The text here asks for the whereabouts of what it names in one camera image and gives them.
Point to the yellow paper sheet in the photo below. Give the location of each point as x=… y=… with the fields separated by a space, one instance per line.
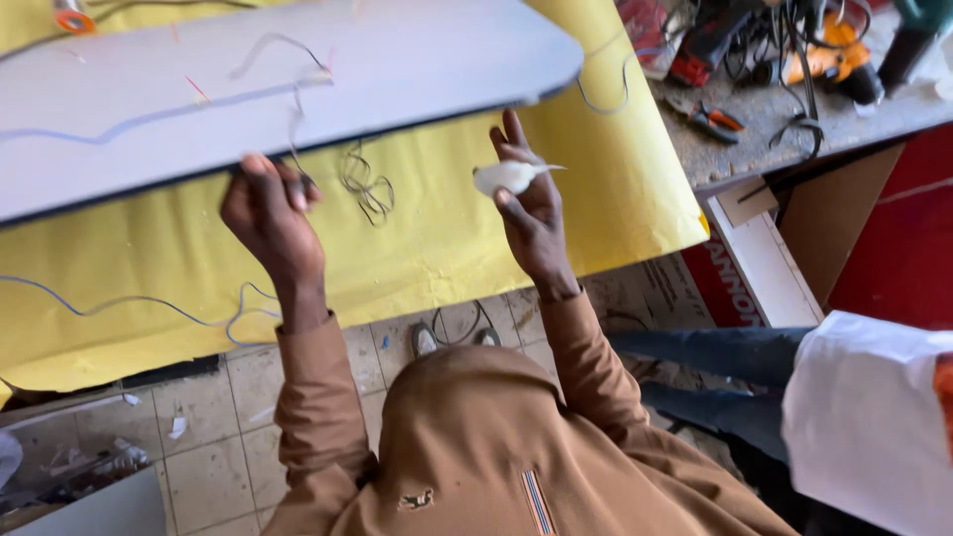
x=447 y=246

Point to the red and black power tool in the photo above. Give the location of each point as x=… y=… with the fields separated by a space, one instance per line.
x=707 y=48

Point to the white wad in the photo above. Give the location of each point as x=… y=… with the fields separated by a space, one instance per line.
x=506 y=177

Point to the person's brown shirt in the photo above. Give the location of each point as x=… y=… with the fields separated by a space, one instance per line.
x=484 y=461

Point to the person's grey shoe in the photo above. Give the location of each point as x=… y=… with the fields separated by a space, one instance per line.
x=424 y=339
x=488 y=338

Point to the person's right hand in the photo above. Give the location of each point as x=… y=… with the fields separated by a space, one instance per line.
x=537 y=227

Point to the orange tape roll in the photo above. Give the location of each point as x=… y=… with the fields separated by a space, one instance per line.
x=73 y=16

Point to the dusty workbench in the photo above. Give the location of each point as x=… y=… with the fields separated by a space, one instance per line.
x=782 y=126

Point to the red panel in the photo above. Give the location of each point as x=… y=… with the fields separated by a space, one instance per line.
x=908 y=246

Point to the person's left hand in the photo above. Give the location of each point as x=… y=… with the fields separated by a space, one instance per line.
x=272 y=223

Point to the green and black power tool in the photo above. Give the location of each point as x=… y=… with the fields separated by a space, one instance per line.
x=912 y=41

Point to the pile of scraps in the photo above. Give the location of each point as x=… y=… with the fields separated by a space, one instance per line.
x=74 y=465

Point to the white plank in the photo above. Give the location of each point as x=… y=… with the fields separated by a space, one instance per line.
x=767 y=264

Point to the red packet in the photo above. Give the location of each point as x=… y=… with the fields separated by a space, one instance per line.
x=642 y=22

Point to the small grey board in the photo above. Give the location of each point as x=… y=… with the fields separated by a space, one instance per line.
x=97 y=514

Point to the brown cardboard panel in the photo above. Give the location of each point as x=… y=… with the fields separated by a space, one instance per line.
x=834 y=216

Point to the red printed cardboard box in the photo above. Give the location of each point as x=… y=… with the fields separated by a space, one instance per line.
x=715 y=287

